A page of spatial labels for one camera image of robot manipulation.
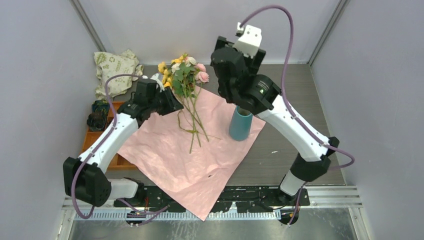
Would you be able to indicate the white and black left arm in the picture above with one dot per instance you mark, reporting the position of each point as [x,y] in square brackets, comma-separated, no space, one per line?
[84,176]

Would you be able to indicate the dark rolled fabric top-left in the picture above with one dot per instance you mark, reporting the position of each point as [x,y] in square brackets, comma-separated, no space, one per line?
[100,106]

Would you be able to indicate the printed cream cloth bag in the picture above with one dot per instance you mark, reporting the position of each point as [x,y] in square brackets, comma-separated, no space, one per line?
[109,65]

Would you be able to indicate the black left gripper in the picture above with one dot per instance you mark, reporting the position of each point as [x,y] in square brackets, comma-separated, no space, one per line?
[172,104]

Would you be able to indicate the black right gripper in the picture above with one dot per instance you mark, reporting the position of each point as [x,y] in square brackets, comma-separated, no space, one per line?
[252,64]

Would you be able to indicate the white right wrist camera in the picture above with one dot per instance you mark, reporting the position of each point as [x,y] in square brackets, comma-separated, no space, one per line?
[249,40]

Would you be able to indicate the aluminium slotted rail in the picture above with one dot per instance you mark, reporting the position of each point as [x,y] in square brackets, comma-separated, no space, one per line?
[232,215]

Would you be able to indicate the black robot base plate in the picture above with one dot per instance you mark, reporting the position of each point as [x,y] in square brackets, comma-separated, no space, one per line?
[247,199]

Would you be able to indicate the orange compartment tray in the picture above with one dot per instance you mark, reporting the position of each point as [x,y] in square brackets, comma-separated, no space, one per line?
[104,146]

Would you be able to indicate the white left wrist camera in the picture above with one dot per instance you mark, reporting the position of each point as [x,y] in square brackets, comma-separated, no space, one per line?
[157,77]

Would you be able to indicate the teal cylindrical vase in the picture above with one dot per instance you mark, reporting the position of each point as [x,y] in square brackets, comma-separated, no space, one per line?
[240,124]

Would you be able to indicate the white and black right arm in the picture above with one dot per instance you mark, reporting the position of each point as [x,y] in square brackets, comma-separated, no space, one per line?
[313,158]

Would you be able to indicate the dark rolled fabric middle-left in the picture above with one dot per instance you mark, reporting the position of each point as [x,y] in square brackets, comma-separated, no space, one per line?
[97,121]

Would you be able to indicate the pink wrapping paper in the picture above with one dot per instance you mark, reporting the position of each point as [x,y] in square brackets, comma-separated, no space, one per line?
[192,169]

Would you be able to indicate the artificial flower bouquet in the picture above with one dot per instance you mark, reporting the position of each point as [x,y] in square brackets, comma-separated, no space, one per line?
[185,77]

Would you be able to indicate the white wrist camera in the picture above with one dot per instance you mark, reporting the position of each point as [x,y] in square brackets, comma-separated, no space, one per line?
[157,77]
[249,40]

